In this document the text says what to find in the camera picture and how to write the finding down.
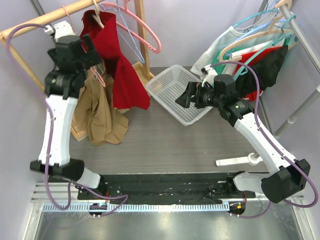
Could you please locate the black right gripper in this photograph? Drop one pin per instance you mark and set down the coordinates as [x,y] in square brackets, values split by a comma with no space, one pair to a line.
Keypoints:
[185,99]

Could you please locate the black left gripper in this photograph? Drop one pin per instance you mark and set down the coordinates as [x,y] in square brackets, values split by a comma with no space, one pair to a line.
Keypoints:
[90,57]

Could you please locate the red skirt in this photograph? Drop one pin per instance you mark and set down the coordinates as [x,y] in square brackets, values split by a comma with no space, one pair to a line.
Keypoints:
[128,91]

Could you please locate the pink wire hanger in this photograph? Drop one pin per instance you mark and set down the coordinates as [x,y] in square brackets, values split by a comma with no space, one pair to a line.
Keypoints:
[93,69]

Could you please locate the beige plastic hanger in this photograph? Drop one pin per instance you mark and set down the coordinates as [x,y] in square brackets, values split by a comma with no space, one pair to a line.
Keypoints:
[96,16]

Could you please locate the tan cloth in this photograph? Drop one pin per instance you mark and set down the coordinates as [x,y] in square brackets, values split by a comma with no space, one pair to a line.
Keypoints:
[94,115]

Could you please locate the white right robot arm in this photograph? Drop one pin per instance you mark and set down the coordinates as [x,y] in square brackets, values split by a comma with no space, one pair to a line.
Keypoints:
[286,175]

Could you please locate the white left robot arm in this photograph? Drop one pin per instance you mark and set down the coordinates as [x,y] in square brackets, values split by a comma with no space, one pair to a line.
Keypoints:
[61,91]

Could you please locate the thick pink plastic hanger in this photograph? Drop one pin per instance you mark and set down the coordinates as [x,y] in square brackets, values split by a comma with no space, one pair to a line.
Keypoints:
[139,18]

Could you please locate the teal plastic hanger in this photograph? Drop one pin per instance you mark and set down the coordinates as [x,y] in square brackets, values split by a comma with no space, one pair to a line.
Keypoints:
[281,24]

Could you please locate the light blue hanger on rack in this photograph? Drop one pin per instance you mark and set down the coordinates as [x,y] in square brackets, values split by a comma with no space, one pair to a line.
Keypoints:
[271,12]

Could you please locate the beige hanger on metal rack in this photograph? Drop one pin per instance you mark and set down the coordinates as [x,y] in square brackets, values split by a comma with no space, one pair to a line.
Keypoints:
[270,31]

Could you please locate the white mesh basket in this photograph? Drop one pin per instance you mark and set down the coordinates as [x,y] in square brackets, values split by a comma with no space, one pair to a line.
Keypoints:
[167,86]

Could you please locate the white garment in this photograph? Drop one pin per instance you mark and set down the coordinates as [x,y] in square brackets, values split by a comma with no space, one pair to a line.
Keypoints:
[229,36]

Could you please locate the black garment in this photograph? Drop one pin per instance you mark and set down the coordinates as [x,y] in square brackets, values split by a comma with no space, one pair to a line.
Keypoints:
[266,65]

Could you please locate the metal clothes rack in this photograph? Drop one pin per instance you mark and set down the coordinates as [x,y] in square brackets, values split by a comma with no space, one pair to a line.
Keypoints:
[297,80]

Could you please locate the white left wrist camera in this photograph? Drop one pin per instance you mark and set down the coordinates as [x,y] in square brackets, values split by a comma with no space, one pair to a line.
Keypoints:
[59,30]

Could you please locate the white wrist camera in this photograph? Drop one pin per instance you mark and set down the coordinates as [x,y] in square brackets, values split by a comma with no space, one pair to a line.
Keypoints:
[59,30]
[210,73]

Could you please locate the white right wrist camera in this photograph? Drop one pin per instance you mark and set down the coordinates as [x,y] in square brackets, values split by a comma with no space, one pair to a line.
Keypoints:
[210,73]

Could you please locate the blue wire hanger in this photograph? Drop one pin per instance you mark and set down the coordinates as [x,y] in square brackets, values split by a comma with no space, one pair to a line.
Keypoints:
[132,43]

